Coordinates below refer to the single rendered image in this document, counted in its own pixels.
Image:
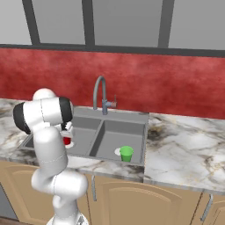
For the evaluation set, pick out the tan cupboard door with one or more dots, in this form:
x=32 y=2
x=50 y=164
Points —
x=215 y=211
x=20 y=187
x=137 y=202

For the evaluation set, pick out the dark grey window frame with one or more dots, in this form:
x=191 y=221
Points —
x=88 y=26

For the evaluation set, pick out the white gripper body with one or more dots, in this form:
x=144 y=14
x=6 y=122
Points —
x=68 y=132

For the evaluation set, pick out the grey appliance front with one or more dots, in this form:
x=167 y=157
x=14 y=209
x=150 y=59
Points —
x=6 y=203

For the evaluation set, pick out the red cup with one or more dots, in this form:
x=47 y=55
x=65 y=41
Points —
x=67 y=141

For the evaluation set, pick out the grey curved tap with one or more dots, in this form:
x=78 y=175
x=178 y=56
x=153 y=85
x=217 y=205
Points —
x=103 y=101

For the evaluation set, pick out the green cup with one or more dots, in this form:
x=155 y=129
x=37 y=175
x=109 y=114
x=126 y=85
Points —
x=126 y=153

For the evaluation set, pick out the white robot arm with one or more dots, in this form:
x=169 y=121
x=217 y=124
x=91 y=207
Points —
x=49 y=146

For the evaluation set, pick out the grey double basin sink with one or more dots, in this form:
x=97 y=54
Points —
x=117 y=137

